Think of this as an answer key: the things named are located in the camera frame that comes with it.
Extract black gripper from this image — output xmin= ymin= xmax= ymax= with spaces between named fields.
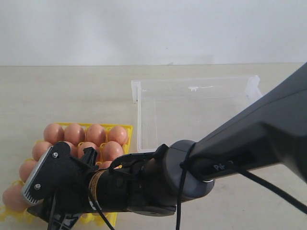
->
xmin=27 ymin=149 xmax=98 ymax=230

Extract yellow plastic egg tray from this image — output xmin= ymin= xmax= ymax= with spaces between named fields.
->
xmin=0 ymin=122 xmax=134 ymax=227

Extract brown egg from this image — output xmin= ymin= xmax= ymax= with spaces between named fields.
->
xmin=19 ymin=160 xmax=37 ymax=182
xmin=64 ymin=123 xmax=85 ymax=146
xmin=65 ymin=141 xmax=78 ymax=158
xmin=102 ymin=141 xmax=124 ymax=161
xmin=32 ymin=141 xmax=52 ymax=161
xmin=86 ymin=124 xmax=106 ymax=146
xmin=43 ymin=123 xmax=64 ymax=144
xmin=2 ymin=184 xmax=30 ymax=212
xmin=108 ymin=126 xmax=129 ymax=146
xmin=77 ymin=142 xmax=101 ymax=162
xmin=96 ymin=161 xmax=113 ymax=171

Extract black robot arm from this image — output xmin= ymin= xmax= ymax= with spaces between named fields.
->
xmin=20 ymin=65 xmax=307 ymax=230

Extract clear plastic bin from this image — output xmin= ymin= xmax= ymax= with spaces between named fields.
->
xmin=131 ymin=75 xmax=262 ymax=152

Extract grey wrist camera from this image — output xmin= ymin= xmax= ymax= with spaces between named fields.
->
xmin=21 ymin=141 xmax=71 ymax=206

